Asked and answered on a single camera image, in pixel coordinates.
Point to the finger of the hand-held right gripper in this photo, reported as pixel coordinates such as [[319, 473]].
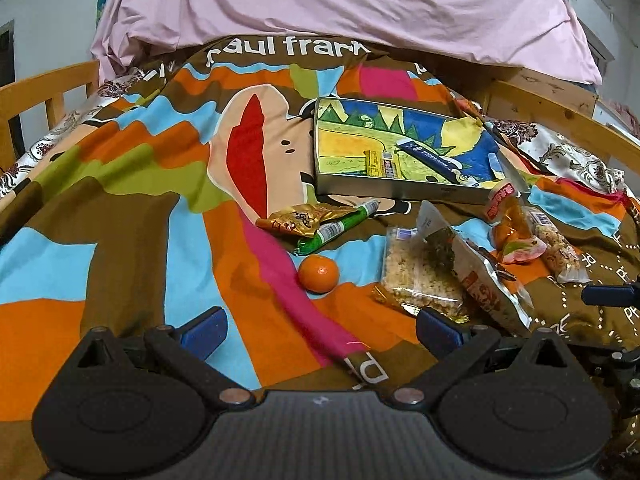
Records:
[[620, 360], [612, 294]]

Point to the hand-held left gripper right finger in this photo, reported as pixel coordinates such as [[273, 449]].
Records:
[[436, 331]]

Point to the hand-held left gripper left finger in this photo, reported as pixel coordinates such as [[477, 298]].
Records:
[[205, 332]]

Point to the clear rice cracker packet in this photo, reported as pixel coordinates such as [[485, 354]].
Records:
[[415, 275]]

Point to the clear nut bar packet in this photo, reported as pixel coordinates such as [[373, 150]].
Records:
[[557, 250]]

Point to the silver snack packet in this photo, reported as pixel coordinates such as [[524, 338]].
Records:
[[475, 270]]

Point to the orange packet with red label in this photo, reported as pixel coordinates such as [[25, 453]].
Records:
[[507, 212]]

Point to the colourful drawing tin box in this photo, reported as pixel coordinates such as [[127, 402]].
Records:
[[345, 145]]

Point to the pink snack packet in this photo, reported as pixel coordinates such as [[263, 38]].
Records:
[[522, 252]]

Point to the orange mandarin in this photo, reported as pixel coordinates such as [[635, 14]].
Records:
[[319, 274]]

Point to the colourful printed blanket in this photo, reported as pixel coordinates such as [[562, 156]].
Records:
[[130, 220]]

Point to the golden snack wrapper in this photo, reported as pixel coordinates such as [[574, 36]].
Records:
[[295, 220]]

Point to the green tube packet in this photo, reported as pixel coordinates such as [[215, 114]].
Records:
[[330, 232]]

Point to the small white striped packet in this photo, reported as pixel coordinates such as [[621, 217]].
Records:
[[389, 164]]

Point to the long blue packet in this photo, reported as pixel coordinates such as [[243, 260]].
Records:
[[430, 157]]

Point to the yellow candy stick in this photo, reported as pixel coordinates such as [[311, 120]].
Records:
[[372, 162]]

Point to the white air conditioner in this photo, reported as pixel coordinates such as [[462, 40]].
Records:
[[585, 10]]

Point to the pink bed sheet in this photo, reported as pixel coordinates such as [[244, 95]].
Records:
[[350, 5]]

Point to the grey door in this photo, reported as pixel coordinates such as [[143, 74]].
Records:
[[5, 50]]

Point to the wooden bed frame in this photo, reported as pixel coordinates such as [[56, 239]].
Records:
[[30, 90]]

